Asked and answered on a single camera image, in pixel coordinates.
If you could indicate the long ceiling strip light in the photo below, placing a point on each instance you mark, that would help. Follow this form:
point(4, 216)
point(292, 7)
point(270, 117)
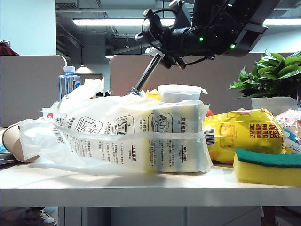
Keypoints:
point(105, 22)

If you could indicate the white printed sponge pack bag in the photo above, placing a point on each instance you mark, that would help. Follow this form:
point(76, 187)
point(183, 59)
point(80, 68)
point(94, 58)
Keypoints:
point(141, 131)

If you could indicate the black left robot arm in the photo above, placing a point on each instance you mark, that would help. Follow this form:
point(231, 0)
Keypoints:
point(223, 23)

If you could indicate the yellow green scouring sponge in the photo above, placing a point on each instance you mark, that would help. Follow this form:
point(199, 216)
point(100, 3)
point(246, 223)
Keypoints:
point(263, 174)

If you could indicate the brown paper cup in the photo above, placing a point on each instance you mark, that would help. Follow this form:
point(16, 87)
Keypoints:
point(16, 150)

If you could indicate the blue water bottle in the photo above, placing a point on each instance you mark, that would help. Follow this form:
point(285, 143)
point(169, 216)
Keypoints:
point(67, 84)

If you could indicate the grey-brown desk partition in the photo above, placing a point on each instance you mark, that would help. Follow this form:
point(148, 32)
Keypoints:
point(211, 75)
point(28, 89)

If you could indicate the thin white plastic bag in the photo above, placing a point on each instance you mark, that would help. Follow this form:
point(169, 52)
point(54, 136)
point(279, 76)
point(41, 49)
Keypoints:
point(91, 88)

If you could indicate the orange toy fruit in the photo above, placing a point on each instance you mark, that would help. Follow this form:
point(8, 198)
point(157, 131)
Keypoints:
point(209, 113)

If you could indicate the yellow snack bag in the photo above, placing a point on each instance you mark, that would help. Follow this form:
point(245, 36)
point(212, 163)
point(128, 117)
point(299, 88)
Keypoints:
point(244, 131)

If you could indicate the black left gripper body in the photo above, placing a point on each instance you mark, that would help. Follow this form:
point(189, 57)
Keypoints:
point(178, 40)

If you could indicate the white sneaker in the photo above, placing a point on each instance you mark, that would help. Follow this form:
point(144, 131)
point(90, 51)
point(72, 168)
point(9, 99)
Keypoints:
point(48, 217)

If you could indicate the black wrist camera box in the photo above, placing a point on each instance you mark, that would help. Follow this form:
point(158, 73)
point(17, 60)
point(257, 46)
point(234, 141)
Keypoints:
point(152, 23)

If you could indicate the clear zip bag red logo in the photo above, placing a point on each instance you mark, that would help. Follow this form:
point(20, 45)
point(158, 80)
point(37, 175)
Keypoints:
point(50, 115)

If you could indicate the black flat item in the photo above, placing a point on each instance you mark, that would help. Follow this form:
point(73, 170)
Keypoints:
point(8, 161)

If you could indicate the black jacket white stripes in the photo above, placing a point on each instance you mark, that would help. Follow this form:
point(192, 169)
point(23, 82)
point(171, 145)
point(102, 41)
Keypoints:
point(107, 93)

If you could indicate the clear bag with blue utensil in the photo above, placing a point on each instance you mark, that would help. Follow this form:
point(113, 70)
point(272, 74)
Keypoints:
point(2, 148)

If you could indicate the green leafy plant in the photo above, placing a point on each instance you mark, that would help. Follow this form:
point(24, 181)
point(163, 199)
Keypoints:
point(275, 70)

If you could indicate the white plant pot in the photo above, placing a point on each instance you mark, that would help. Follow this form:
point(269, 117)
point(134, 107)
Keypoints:
point(272, 106)

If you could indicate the red printed clear snack bag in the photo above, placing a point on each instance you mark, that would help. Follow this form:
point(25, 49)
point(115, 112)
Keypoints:
point(291, 120)

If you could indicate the dark red garment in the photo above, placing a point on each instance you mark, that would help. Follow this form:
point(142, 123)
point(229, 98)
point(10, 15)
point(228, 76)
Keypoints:
point(7, 50)

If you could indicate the round clear lidded container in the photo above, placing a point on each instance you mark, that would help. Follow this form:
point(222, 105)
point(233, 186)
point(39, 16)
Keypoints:
point(178, 94)

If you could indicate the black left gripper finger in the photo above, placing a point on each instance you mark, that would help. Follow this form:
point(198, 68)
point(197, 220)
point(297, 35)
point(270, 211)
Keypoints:
point(174, 61)
point(152, 46)

